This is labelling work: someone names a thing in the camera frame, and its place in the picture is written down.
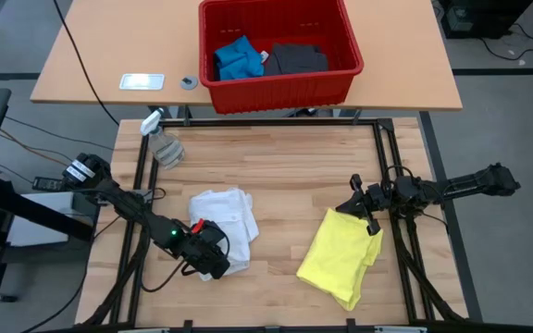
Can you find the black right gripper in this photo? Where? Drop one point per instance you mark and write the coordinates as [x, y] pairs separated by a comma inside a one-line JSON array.
[[372, 210]]

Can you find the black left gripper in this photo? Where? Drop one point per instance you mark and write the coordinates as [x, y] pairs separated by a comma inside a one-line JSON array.
[[204, 245]]

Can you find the white garment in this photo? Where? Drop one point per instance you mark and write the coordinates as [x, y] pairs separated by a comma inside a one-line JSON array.
[[229, 213]]

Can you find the yellow t-shirt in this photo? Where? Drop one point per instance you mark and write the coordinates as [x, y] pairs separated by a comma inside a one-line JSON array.
[[340, 263]]

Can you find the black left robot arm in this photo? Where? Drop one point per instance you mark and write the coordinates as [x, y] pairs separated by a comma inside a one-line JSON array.
[[127, 205]]

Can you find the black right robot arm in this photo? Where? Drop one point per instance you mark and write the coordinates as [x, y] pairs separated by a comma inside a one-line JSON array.
[[461, 187]]

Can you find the red plastic laundry bin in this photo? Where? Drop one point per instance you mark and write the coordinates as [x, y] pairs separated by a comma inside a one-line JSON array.
[[276, 94]]

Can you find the clear spray bottle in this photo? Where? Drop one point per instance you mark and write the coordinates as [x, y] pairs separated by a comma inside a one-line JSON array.
[[167, 148]]

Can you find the dark grey garment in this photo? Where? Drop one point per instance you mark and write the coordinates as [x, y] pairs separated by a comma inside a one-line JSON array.
[[296, 59]]

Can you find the grey round desk grommet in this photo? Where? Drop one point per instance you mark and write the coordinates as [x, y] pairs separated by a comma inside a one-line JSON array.
[[189, 82]]

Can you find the black power adapter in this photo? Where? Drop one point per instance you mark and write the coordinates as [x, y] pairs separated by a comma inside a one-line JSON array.
[[46, 184]]

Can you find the white box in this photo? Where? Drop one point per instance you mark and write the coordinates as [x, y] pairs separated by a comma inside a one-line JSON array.
[[35, 226]]

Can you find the small white tag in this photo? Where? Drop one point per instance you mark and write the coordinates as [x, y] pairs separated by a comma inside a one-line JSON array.
[[264, 56]]

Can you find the blue garment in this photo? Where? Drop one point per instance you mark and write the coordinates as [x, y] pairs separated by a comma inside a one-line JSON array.
[[239, 60]]

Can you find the light wooden desk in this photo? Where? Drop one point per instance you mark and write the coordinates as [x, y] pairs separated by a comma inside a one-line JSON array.
[[109, 46]]

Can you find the black equipment cart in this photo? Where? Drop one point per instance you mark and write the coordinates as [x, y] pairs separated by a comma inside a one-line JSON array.
[[484, 16]]

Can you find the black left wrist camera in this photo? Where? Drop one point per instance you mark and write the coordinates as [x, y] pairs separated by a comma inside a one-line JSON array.
[[215, 269]]

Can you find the black aluminium table frame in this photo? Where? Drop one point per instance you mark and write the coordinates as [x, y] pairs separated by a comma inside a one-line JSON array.
[[271, 122]]

